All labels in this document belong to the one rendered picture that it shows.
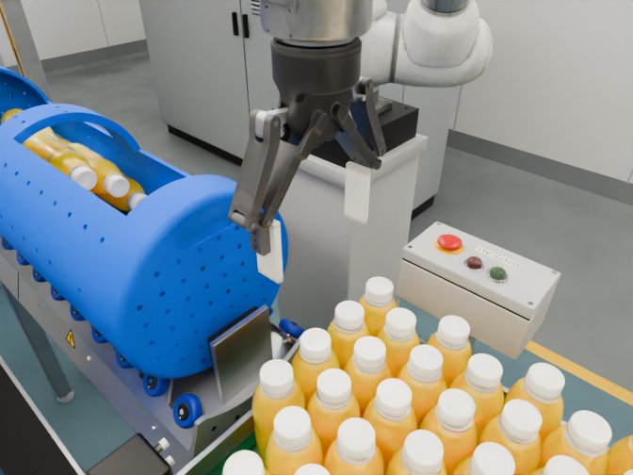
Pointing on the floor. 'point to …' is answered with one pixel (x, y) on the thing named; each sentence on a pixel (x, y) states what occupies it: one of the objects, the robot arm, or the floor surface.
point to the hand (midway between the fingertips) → (316, 237)
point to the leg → (41, 349)
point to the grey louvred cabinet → (253, 81)
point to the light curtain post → (23, 44)
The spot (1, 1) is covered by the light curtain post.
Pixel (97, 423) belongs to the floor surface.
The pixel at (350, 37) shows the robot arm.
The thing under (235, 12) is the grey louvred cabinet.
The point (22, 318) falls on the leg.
